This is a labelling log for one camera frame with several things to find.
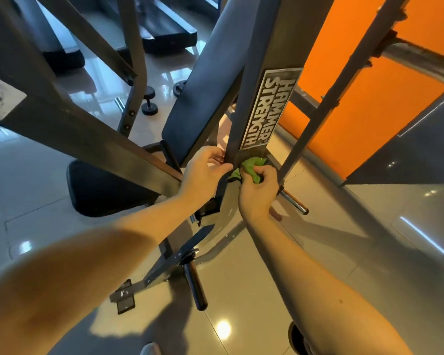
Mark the person's left hand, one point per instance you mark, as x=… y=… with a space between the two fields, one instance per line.
x=203 y=177

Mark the person's right hand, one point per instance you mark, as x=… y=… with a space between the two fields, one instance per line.
x=257 y=197

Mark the green cleaning cloth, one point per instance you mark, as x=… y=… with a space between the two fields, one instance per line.
x=250 y=166

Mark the grey steel gym machine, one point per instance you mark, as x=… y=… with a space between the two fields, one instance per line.
x=296 y=25

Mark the person's right forearm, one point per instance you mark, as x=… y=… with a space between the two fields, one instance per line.
x=325 y=299

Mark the person's left forearm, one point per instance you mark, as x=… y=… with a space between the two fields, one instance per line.
x=74 y=284

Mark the chrome weight storage peg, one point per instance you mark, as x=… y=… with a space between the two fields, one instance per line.
x=293 y=202

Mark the large black weight plate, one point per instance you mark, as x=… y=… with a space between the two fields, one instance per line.
x=179 y=88

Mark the large black dumbbell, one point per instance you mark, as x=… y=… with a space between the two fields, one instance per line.
x=149 y=101

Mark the black treadmill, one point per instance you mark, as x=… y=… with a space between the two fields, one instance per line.
x=48 y=40
x=159 y=25

